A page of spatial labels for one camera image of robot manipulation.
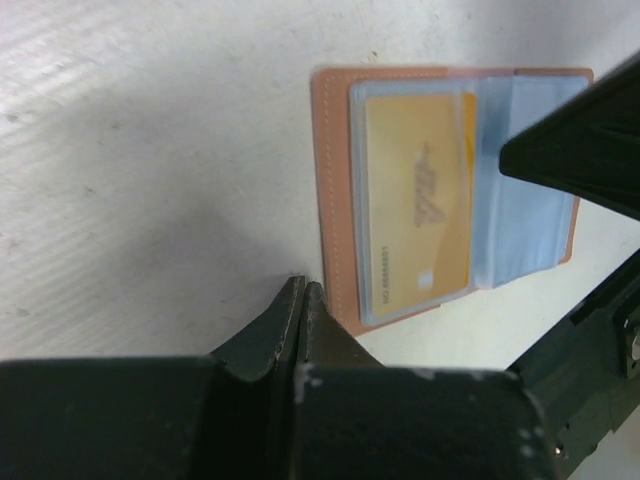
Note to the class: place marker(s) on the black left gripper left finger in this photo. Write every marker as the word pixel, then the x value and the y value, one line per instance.
pixel 249 407

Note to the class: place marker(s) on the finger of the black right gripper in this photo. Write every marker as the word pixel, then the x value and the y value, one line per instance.
pixel 589 147

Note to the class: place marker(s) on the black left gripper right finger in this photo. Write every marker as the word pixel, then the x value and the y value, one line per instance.
pixel 339 428

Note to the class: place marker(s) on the tan leather card holder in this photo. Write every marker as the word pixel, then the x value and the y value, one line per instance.
pixel 518 228

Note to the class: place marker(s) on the gold card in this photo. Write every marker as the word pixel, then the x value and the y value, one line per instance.
pixel 420 153

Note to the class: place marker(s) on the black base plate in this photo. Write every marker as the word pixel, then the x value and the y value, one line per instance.
pixel 582 371

